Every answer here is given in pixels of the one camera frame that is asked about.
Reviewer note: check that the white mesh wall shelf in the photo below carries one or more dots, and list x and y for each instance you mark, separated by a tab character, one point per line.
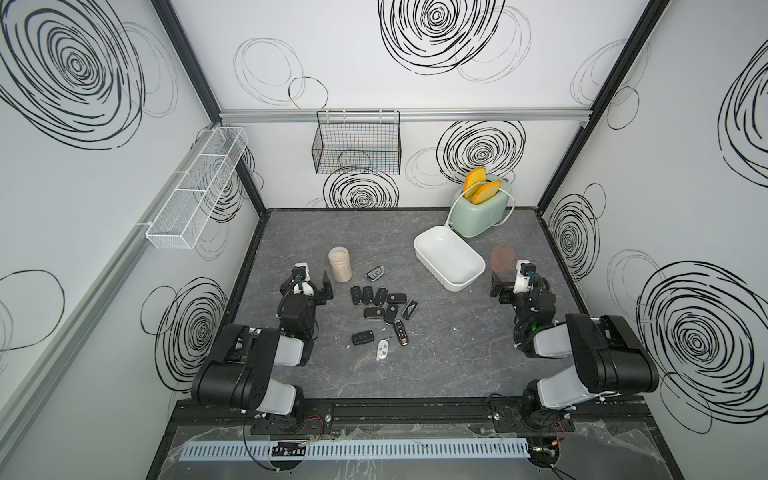
185	214

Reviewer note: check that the black vw key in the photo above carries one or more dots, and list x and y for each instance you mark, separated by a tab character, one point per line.
374	313
391	313
397	298

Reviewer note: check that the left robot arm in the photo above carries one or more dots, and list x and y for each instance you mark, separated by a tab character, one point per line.
237	374

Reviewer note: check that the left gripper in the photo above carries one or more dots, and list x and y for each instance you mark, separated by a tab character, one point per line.
285	296

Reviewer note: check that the black silver Bentley key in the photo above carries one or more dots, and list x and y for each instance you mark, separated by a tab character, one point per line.
409	310

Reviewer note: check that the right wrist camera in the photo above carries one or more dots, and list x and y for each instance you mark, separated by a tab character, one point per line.
525	271

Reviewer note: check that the front orange toast slice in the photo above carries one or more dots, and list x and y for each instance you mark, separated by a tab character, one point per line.
485	192

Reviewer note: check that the white slotted cable duct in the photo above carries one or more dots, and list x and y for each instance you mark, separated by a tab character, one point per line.
377	449

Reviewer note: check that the mint green toaster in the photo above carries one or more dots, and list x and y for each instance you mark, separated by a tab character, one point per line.
469	220

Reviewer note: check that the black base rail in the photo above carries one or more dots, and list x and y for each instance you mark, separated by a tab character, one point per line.
332	416

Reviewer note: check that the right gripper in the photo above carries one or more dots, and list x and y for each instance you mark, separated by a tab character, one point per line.
498	285

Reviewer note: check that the black VW key left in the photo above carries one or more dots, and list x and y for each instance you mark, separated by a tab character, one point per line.
374	313

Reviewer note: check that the silver BMW car key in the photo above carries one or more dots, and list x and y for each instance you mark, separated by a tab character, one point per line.
375	273

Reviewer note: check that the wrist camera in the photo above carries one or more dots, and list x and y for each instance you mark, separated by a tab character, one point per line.
300	273
525	271

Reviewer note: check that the brown translucent lid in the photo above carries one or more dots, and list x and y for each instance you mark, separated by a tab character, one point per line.
503	258

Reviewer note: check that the rear orange toast slice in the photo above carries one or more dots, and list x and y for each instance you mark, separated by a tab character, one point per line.
473	179

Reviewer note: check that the black VW key upper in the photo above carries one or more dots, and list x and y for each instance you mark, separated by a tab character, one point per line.
397	298

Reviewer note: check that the orange toast slice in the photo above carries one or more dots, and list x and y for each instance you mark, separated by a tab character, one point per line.
473	179
485	192

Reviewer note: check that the white storage box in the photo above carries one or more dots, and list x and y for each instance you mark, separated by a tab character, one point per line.
452	261

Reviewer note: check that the black wire basket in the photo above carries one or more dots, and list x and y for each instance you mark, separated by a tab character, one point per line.
358	139

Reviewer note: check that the black flip key lone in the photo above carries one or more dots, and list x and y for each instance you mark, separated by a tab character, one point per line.
363	337

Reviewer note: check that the black VW key right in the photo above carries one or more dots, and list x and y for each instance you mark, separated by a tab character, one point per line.
391	313

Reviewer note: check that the clear jar of grains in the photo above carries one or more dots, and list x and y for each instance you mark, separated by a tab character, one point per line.
340	262

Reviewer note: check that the black flip key leftmost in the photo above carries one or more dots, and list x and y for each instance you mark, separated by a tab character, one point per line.
356	295

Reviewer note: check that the black Porsche car key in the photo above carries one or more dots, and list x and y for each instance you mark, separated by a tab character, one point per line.
401	332

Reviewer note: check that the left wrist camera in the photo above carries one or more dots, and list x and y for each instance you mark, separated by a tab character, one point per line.
300	273

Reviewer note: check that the white car key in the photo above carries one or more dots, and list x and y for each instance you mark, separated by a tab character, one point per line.
382	350

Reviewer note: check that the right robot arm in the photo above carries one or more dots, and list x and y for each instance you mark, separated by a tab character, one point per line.
608	358

